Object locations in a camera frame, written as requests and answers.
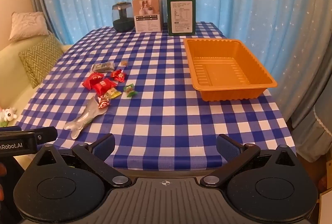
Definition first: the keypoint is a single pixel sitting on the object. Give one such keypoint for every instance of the clear plastic wrapper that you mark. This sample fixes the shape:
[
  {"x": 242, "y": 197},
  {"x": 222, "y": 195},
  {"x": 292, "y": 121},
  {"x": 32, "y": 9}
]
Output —
[{"x": 83, "y": 117}]

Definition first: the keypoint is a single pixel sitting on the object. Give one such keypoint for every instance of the green zigzag cushion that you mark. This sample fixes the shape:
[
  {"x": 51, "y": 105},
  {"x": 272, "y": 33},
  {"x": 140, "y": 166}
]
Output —
[{"x": 39, "y": 60}]

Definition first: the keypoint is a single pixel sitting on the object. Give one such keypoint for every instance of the person's left hand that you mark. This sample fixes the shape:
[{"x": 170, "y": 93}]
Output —
[{"x": 2, "y": 169}]

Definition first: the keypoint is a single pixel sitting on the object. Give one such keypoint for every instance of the dark glass humidifier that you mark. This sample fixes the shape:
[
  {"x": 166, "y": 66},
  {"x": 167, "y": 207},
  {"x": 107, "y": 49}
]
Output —
[{"x": 123, "y": 24}]

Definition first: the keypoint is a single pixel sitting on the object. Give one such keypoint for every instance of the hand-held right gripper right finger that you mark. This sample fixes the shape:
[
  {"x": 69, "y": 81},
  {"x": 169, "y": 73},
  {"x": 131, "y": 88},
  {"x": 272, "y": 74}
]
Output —
[{"x": 228, "y": 147}]

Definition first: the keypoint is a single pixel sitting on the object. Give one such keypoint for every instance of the white product box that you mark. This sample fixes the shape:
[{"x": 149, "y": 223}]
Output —
[{"x": 146, "y": 21}]

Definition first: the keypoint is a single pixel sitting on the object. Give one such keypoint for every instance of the shiny red twisted candy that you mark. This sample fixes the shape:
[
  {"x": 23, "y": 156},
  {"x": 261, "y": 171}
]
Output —
[{"x": 118, "y": 75}]

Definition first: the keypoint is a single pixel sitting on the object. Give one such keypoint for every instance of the white plush toy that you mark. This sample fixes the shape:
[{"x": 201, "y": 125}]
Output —
[{"x": 9, "y": 113}]

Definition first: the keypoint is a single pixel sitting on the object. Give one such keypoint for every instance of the green carton box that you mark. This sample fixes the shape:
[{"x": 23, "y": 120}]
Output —
[{"x": 181, "y": 14}]

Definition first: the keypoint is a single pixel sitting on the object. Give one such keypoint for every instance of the small brown candy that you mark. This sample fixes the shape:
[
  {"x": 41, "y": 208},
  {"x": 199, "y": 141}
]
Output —
[{"x": 124, "y": 62}]

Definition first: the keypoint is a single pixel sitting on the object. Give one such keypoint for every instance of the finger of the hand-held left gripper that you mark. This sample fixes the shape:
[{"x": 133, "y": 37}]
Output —
[
  {"x": 10, "y": 129},
  {"x": 46, "y": 134}
]

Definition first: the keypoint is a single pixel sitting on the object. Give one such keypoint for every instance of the light green sofa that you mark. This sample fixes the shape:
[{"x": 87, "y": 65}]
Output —
[{"x": 10, "y": 71}]

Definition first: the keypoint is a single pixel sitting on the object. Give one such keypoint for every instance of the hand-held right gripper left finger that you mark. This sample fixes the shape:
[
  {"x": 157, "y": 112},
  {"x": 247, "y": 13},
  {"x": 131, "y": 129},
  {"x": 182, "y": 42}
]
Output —
[{"x": 105, "y": 147}]

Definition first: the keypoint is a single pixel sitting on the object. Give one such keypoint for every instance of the grey printed snack packet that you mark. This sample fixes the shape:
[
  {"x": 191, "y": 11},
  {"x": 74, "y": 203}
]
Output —
[{"x": 102, "y": 67}]

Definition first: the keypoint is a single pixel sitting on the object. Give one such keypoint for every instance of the white cushion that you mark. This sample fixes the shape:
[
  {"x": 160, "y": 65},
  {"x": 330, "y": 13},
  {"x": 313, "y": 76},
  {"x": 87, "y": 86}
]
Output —
[{"x": 27, "y": 25}]

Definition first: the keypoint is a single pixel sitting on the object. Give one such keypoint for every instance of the yellow green candy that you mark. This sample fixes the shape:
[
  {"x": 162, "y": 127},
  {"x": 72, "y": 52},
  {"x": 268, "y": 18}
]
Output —
[{"x": 114, "y": 93}]

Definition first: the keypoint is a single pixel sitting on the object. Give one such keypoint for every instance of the orange plastic tray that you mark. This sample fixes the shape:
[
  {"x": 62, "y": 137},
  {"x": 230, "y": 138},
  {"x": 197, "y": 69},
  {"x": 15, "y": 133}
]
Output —
[{"x": 233, "y": 93}]

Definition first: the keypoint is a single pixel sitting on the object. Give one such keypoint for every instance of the red pillow candy packet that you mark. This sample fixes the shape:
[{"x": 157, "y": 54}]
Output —
[
  {"x": 105, "y": 86},
  {"x": 92, "y": 80}
]

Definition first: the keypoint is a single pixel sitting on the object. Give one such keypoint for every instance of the red white patterned candy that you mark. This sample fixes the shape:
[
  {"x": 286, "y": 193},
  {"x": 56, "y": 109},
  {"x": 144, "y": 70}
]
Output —
[{"x": 103, "y": 102}]

